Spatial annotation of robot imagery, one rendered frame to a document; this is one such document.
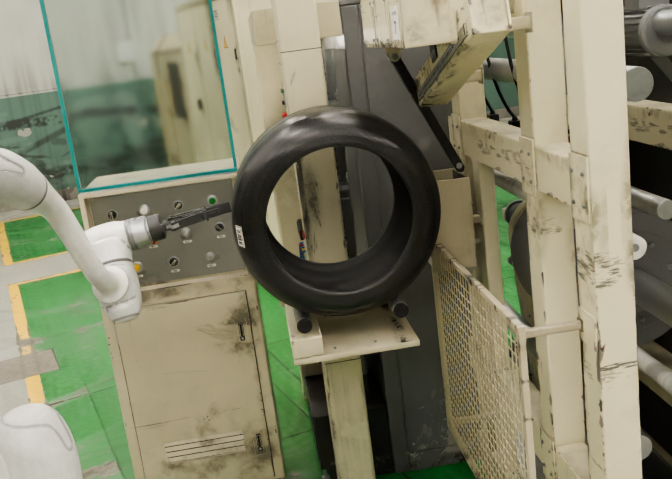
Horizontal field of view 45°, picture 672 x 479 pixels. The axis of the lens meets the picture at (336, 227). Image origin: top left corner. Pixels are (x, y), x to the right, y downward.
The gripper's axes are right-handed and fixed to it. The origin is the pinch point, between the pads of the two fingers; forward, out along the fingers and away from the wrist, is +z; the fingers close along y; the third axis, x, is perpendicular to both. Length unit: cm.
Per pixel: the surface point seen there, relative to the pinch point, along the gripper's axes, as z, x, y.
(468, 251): 71, 39, 18
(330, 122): 36.7, -16.5, -10.7
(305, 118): 30.6, -19.1, -7.8
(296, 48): 35, -37, 25
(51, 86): -224, -55, 856
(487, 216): 80, 30, 19
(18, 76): -256, -78, 845
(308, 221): 24.4, 16.5, 24.9
